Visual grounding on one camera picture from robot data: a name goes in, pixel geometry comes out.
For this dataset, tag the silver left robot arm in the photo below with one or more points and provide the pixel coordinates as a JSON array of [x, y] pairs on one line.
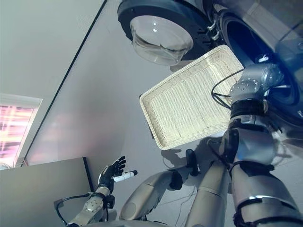
[[92, 205]]

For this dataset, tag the silver right robot leg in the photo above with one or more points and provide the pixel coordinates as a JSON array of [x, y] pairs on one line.
[[208, 194]]

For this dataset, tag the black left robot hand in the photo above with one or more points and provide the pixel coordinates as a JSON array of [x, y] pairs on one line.
[[110, 175]]

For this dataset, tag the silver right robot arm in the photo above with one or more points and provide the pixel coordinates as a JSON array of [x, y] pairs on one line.
[[253, 146]]

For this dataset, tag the silver robot leg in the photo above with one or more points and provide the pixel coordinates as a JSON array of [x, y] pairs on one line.
[[146, 194], [208, 194]]

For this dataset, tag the cream wicker basket tray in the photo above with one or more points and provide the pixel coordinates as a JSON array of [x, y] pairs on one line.
[[184, 106]]

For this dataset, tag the round washing machine door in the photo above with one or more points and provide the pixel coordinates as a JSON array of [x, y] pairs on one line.
[[161, 30]]

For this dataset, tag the grey front-load washing machine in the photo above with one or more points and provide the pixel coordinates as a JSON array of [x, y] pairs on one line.
[[260, 28]]

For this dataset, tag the silver left robot leg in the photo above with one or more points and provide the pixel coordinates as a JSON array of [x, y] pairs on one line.
[[146, 194]]

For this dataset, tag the bright white-framed window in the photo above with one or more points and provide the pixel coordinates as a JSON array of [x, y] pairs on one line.
[[14, 127]]

